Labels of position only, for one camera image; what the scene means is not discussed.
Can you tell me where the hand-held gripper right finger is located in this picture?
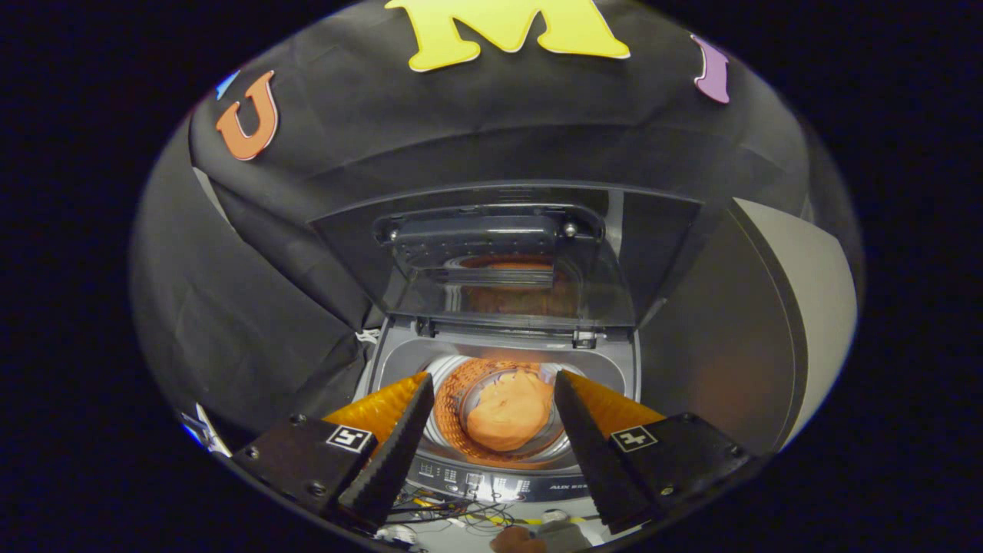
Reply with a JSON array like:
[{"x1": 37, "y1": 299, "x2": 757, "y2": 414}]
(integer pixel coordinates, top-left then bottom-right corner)
[{"x1": 553, "y1": 370, "x2": 752, "y2": 534}]

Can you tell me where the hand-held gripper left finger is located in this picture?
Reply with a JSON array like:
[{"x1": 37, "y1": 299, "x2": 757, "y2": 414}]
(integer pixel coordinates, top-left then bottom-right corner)
[{"x1": 229, "y1": 372, "x2": 436, "y2": 532}]

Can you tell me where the yellow orange polo shirt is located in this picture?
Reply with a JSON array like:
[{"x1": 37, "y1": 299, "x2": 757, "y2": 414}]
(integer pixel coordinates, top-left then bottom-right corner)
[{"x1": 466, "y1": 370, "x2": 554, "y2": 452}]

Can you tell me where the transparent washing machine lid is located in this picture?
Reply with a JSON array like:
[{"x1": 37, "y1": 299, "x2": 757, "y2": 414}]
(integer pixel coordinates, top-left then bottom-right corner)
[{"x1": 309, "y1": 180, "x2": 704, "y2": 333}]

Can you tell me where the person's grey clothing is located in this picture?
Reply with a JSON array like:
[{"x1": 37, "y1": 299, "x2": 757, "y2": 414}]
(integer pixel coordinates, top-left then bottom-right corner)
[{"x1": 536, "y1": 515, "x2": 594, "y2": 551}]

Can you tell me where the white and blue sheet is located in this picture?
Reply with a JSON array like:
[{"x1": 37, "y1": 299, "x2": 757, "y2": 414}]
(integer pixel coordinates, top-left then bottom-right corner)
[{"x1": 180, "y1": 402, "x2": 232, "y2": 459}]

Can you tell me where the grey cabinet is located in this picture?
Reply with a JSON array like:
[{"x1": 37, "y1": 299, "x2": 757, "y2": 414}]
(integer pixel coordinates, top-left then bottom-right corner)
[{"x1": 639, "y1": 197, "x2": 859, "y2": 455}]

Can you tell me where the black backdrop cloth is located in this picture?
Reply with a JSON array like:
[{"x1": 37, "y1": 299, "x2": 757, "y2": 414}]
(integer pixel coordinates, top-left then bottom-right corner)
[{"x1": 129, "y1": 0, "x2": 865, "y2": 454}]

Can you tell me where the tangle of thin cables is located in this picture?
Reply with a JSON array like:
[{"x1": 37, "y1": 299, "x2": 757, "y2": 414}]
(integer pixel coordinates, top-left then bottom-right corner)
[{"x1": 382, "y1": 492, "x2": 532, "y2": 540}]

